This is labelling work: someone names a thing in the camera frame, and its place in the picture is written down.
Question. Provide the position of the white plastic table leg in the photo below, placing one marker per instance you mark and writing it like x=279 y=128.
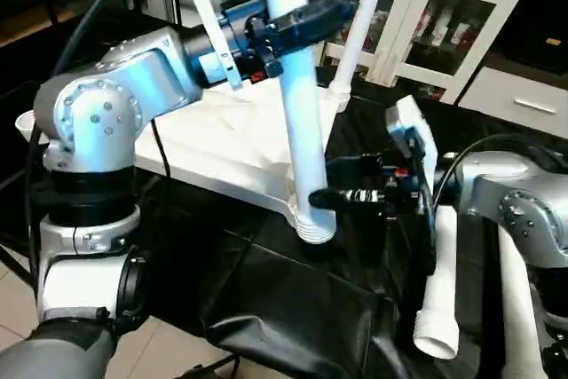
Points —
x=439 y=308
x=519 y=308
x=302 y=130
x=359 y=24

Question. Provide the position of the white plastic table top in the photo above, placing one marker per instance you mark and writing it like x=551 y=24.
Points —
x=222 y=130

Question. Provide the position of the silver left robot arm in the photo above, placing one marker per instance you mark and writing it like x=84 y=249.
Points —
x=98 y=122

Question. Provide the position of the white glass door cabinet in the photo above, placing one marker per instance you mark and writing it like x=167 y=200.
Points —
x=435 y=24

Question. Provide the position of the black table mat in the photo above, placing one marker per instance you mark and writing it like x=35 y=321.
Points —
x=293 y=308

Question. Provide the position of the white drawer unit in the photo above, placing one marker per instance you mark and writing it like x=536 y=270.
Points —
x=524 y=104

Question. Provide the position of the black box device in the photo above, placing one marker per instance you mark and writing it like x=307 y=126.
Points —
x=548 y=37

